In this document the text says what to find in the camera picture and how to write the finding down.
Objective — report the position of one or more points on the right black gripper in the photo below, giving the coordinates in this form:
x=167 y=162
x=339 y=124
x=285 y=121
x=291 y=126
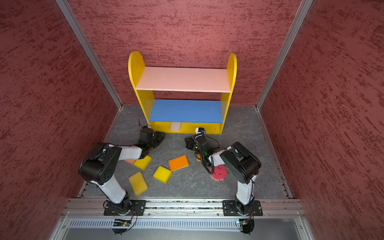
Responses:
x=189 y=144

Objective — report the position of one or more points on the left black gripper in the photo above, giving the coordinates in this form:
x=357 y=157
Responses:
x=160 y=136

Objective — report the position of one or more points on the cream white sponge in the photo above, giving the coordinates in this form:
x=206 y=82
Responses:
x=175 y=126

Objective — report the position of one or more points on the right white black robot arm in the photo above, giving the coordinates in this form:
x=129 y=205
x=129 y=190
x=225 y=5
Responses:
x=237 y=159

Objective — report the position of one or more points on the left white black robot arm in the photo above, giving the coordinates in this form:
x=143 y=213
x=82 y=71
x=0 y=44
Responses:
x=99 y=167

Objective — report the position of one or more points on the yellow shelf unit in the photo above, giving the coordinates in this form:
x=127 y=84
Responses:
x=210 y=115

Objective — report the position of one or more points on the yellow sponge near left gripper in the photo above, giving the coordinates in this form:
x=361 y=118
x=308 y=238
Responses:
x=142 y=163

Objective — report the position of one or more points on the salmon pink sponge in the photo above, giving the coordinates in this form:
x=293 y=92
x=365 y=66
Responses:
x=131 y=161

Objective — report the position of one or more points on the orange sponge left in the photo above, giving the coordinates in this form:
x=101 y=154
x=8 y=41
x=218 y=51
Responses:
x=178 y=163

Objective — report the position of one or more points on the pink round smiley sponge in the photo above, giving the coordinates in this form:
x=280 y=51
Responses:
x=220 y=173

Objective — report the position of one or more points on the small yellow square sponge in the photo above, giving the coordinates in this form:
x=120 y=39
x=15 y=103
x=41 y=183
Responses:
x=162 y=174

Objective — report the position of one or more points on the large yellow sponge front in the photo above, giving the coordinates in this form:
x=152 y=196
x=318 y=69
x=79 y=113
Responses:
x=138 y=183

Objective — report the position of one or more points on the right circuit board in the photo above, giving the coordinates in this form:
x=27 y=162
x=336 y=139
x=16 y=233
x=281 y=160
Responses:
x=245 y=223

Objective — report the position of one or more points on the circuit board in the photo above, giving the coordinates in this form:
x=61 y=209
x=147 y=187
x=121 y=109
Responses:
x=245 y=223
x=122 y=223

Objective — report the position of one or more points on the left circuit board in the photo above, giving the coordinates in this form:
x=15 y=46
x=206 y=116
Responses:
x=122 y=223

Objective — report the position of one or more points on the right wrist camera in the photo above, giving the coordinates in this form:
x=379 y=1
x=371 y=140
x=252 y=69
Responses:
x=200 y=131

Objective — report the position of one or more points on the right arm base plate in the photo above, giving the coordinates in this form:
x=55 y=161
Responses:
x=235 y=208

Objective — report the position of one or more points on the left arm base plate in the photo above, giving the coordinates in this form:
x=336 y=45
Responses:
x=135 y=207

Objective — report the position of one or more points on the aluminium front rail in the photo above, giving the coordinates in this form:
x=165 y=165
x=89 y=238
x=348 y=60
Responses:
x=185 y=208

